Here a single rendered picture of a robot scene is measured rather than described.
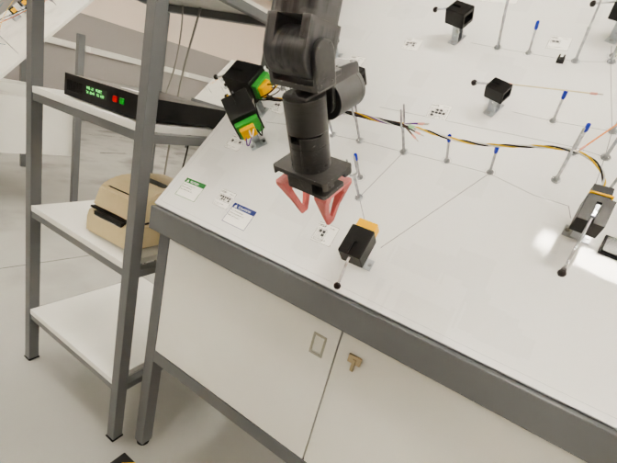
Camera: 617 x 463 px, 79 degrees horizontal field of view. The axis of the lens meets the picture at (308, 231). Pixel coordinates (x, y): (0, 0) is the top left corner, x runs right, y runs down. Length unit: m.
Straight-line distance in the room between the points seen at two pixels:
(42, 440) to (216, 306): 0.82
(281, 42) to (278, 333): 0.65
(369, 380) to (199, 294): 0.50
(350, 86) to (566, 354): 0.55
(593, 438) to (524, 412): 0.09
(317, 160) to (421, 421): 0.57
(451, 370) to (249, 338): 0.49
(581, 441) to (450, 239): 0.38
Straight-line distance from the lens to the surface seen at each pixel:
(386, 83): 1.11
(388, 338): 0.75
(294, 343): 0.92
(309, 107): 0.49
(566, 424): 0.76
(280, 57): 0.48
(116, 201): 1.31
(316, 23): 0.47
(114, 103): 1.21
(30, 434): 1.67
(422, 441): 0.89
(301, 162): 0.53
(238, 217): 0.93
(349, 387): 0.89
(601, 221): 0.78
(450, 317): 0.75
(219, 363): 1.10
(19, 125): 3.43
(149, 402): 1.44
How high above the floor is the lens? 1.20
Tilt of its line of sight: 18 degrees down
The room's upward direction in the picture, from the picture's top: 14 degrees clockwise
